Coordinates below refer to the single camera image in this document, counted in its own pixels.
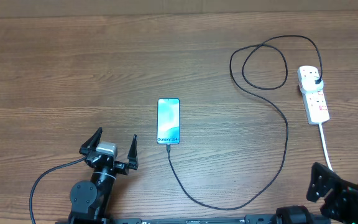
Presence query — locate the Samsung Galaxy smartphone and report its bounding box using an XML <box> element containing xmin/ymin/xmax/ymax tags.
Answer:
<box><xmin>157</xmin><ymin>98</ymin><xmax>180</xmax><ymax>144</ymax></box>

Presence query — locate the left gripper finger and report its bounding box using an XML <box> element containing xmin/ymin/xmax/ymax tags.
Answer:
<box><xmin>127</xmin><ymin>134</ymin><xmax>138</xmax><ymax>170</ymax></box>
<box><xmin>79</xmin><ymin>127</ymin><xmax>103</xmax><ymax>154</ymax></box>

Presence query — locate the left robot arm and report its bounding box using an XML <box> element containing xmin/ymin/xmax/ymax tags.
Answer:
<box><xmin>68</xmin><ymin>128</ymin><xmax>139</xmax><ymax>224</ymax></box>

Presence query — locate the black USB charging cable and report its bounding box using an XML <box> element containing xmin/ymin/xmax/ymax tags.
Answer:
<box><xmin>166</xmin><ymin>34</ymin><xmax>323</xmax><ymax>211</ymax></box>

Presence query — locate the white charger adapter plug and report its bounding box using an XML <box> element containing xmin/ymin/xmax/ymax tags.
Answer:
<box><xmin>299</xmin><ymin>78</ymin><xmax>324</xmax><ymax>94</ymax></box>

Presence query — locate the white power strip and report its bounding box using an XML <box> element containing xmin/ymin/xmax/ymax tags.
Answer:
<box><xmin>296</xmin><ymin>65</ymin><xmax>331</xmax><ymax>126</ymax></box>

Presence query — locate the white power strip cord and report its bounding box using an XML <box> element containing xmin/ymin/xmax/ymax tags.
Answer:
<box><xmin>318</xmin><ymin>123</ymin><xmax>334</xmax><ymax>172</ymax></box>

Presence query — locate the cardboard backdrop panel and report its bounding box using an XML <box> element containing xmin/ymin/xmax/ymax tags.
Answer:
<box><xmin>0</xmin><ymin>0</ymin><xmax>358</xmax><ymax>18</ymax></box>

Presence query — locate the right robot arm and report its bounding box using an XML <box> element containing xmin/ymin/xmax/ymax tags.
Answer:
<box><xmin>271</xmin><ymin>162</ymin><xmax>358</xmax><ymax>224</ymax></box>

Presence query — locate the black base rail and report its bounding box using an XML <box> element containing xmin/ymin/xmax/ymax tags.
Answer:
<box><xmin>54</xmin><ymin>213</ymin><xmax>332</xmax><ymax>224</ymax></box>

